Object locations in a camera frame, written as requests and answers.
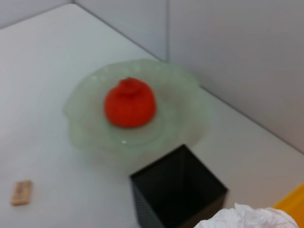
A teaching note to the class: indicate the orange fruit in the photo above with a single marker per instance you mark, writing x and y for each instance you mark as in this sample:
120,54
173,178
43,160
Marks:
130,105

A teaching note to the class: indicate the small beige eraser block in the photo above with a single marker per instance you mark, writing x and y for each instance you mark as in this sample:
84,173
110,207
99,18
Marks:
21,192

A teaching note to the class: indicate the white paper ball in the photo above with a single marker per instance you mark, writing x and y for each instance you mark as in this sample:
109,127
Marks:
247,217

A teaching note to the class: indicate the black mesh pen holder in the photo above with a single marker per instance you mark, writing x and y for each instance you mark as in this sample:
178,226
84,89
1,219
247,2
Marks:
180,185

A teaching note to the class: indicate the yellow plastic bin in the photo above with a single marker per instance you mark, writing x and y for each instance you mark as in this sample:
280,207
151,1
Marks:
292,199

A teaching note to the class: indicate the pale green glass fruit plate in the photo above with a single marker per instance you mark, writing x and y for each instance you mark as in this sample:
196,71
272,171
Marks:
171,107

